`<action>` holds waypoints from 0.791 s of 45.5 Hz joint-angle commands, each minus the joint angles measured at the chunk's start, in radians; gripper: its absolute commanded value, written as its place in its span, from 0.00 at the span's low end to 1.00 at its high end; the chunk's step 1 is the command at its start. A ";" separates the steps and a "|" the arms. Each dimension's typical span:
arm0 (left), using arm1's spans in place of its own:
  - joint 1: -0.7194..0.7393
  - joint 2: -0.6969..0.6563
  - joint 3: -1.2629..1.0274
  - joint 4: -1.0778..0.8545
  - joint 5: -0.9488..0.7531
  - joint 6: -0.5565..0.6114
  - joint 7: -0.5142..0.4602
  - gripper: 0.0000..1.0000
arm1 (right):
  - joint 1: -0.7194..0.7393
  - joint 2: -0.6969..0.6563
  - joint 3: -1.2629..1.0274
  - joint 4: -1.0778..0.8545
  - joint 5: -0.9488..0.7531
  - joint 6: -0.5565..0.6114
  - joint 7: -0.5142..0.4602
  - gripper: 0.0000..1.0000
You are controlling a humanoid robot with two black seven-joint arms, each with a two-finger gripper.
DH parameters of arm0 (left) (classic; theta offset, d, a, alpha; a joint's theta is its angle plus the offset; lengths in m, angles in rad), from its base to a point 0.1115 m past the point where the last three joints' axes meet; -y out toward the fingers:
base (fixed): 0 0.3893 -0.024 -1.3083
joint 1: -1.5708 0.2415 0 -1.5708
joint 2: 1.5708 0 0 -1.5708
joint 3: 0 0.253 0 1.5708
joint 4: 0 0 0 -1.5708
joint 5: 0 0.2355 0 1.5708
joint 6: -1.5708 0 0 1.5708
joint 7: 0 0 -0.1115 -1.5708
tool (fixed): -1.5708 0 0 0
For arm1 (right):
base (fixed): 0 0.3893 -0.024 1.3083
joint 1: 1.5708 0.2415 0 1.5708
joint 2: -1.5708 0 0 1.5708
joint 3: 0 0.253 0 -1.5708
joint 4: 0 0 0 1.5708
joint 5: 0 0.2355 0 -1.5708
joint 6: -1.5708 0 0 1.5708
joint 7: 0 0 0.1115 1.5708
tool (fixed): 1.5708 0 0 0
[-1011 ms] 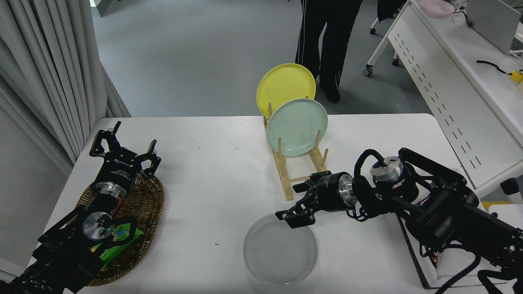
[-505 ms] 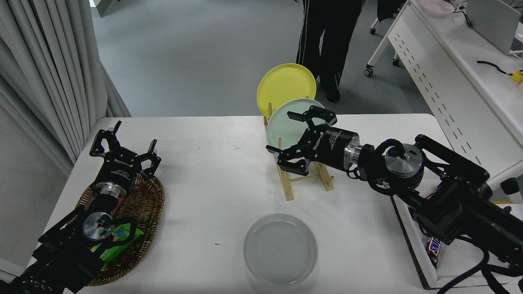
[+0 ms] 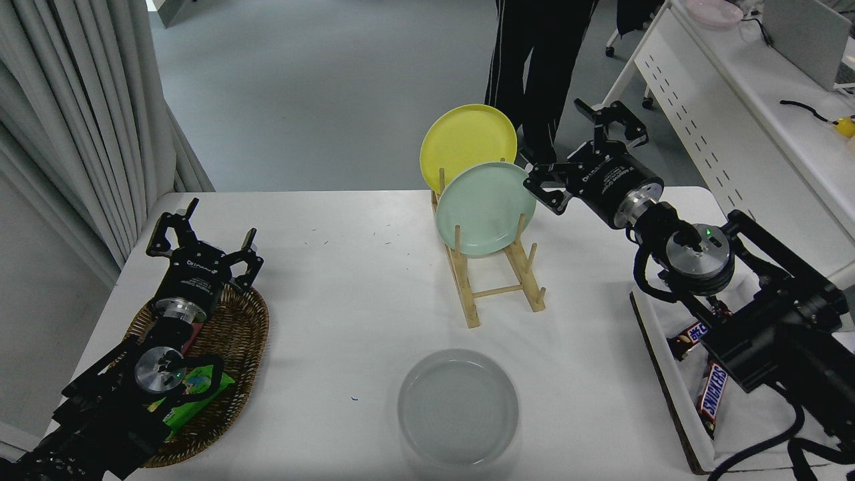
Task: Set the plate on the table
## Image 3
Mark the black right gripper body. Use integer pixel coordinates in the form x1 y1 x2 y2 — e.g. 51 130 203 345
566 148 664 228

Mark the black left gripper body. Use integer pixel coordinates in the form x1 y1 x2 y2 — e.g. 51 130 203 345
158 242 234 309

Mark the grey plate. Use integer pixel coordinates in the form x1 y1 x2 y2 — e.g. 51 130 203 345
397 348 520 467

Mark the mint green plate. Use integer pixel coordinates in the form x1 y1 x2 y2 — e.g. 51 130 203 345
435 162 537 258

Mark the yellow plate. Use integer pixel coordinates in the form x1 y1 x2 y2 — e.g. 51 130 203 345
419 104 518 194

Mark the pink plate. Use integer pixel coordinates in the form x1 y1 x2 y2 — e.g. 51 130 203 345
686 0 744 27

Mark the wooden plate rack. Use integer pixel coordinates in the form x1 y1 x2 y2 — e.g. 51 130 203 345
431 167 546 329

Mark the brown wicker basket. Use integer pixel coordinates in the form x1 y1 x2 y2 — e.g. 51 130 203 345
124 284 270 468

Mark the person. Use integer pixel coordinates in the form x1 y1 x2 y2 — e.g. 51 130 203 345
484 0 600 166

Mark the green snack packet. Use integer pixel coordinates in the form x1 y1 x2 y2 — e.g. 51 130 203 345
147 364 236 442

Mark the white perforated desk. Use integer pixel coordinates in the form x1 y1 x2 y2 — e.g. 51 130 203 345
594 0 855 295

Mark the grey curtain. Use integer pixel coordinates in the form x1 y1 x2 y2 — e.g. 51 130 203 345
0 0 214 288

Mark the brown and blue snack bar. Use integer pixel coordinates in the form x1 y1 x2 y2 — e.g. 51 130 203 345
668 321 713 362

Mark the grey laptop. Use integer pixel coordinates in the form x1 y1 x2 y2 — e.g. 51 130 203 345
761 0 852 91

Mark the white tray with brown edge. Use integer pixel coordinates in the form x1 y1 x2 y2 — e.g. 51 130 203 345
630 281 855 475

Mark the brown Snickers bar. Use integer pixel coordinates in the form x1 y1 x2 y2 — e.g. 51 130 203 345
696 361 729 440

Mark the thin black cable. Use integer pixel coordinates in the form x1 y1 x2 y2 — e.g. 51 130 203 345
738 10 772 47

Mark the thick black cable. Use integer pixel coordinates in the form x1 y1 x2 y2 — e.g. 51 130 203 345
779 99 839 124

